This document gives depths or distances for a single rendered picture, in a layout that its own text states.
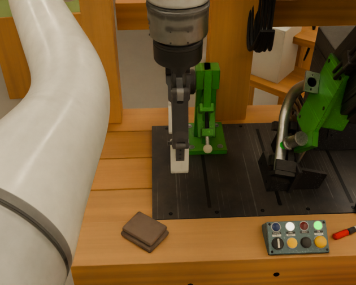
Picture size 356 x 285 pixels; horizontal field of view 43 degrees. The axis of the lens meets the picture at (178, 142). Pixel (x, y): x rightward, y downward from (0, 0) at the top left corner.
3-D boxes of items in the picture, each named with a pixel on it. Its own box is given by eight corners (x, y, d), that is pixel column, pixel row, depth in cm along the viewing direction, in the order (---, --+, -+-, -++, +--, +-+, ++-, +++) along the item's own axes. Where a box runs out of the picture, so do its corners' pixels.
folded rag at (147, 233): (169, 234, 116) (169, 226, 114) (150, 254, 111) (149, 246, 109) (140, 216, 121) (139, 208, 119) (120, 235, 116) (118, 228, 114)
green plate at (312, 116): (335, 149, 120) (376, 82, 108) (307, 143, 118) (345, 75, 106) (322, 123, 129) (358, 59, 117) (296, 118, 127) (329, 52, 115)
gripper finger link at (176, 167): (189, 138, 73) (189, 141, 72) (187, 170, 77) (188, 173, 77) (170, 138, 73) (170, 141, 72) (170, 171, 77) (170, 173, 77)
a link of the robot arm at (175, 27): (145, 11, 60) (147, 51, 64) (213, 9, 60) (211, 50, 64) (146, -13, 67) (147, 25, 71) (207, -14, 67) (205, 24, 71)
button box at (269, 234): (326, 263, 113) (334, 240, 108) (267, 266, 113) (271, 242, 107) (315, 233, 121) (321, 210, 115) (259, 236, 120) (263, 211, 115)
